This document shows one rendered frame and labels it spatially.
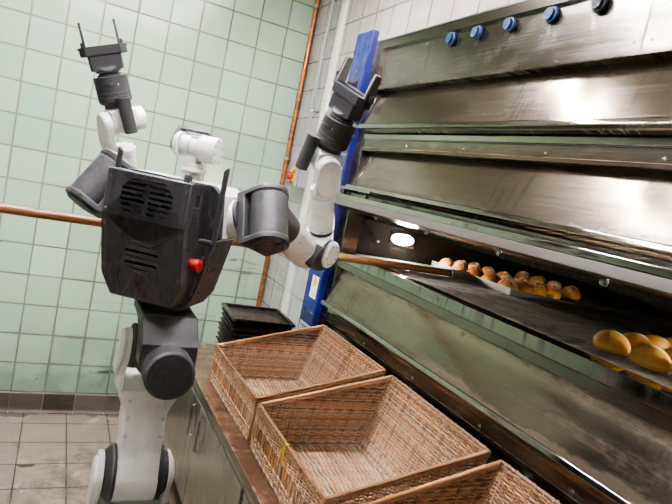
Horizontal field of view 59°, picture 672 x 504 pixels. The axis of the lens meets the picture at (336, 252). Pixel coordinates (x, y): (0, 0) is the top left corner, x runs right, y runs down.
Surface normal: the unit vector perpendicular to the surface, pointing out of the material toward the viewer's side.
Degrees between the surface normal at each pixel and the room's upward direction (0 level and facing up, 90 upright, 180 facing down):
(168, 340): 45
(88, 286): 90
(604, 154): 90
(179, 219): 90
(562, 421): 70
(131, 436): 84
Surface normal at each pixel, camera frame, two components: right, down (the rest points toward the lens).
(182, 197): -0.20, 0.07
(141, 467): 0.45, -0.17
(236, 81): 0.40, 0.18
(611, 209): -0.77, -0.47
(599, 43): -0.89, -0.14
